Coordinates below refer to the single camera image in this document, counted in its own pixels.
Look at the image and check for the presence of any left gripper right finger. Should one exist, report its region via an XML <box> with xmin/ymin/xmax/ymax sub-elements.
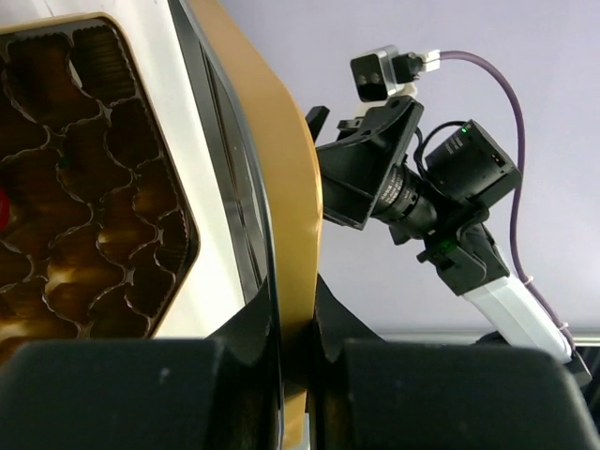
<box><xmin>309</xmin><ymin>281</ymin><xmax>599</xmax><ymax>449</ymax></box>

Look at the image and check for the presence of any silver tin lid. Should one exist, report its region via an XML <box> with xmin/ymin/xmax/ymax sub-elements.
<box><xmin>170</xmin><ymin>1</ymin><xmax>323</xmax><ymax>449</ymax></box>

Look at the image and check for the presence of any gold chocolate box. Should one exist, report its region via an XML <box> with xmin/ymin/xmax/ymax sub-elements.
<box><xmin>0</xmin><ymin>11</ymin><xmax>203</xmax><ymax>367</ymax></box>

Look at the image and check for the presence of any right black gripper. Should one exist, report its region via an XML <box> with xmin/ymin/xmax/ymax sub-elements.
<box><xmin>306</xmin><ymin>97</ymin><xmax>424</xmax><ymax>230</ymax></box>

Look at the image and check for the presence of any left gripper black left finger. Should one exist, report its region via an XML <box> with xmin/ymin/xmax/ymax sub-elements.
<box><xmin>1</xmin><ymin>281</ymin><xmax>281</xmax><ymax>449</ymax></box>

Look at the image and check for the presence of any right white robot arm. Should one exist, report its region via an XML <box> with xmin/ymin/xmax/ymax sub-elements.
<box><xmin>316</xmin><ymin>97</ymin><xmax>592</xmax><ymax>385</ymax></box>

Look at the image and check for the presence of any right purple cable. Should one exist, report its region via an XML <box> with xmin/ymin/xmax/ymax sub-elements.
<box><xmin>438</xmin><ymin>49</ymin><xmax>576</xmax><ymax>348</ymax></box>

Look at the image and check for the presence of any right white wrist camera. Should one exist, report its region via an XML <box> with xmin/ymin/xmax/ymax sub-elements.
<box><xmin>350</xmin><ymin>45</ymin><xmax>441</xmax><ymax>103</ymax></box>

